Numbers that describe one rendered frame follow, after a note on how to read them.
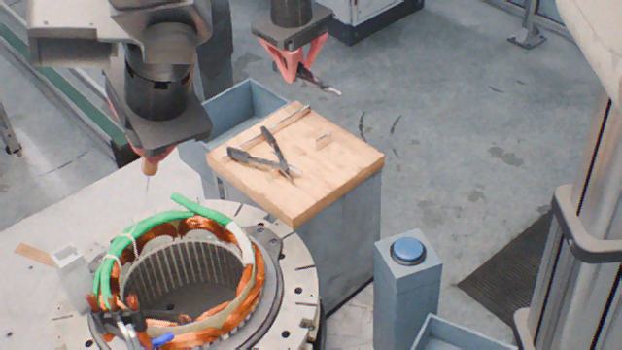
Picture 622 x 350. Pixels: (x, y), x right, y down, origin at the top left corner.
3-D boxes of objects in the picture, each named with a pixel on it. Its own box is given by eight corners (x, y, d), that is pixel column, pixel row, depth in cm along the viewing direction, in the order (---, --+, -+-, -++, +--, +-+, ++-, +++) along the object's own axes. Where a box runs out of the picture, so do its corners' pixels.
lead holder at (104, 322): (95, 330, 73) (86, 309, 71) (131, 307, 75) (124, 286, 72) (115, 354, 71) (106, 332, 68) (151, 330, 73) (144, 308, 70)
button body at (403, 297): (391, 383, 113) (396, 278, 96) (372, 347, 118) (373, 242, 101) (431, 367, 114) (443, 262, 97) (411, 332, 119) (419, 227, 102)
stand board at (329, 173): (207, 165, 113) (205, 154, 111) (296, 111, 122) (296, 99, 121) (293, 231, 102) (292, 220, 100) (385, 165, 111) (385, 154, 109)
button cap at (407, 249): (400, 265, 97) (401, 261, 96) (388, 245, 100) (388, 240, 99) (428, 257, 98) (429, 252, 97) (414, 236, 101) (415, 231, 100)
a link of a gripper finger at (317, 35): (263, 78, 106) (257, 21, 100) (299, 56, 110) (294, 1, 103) (295, 97, 102) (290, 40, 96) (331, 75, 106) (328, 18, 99)
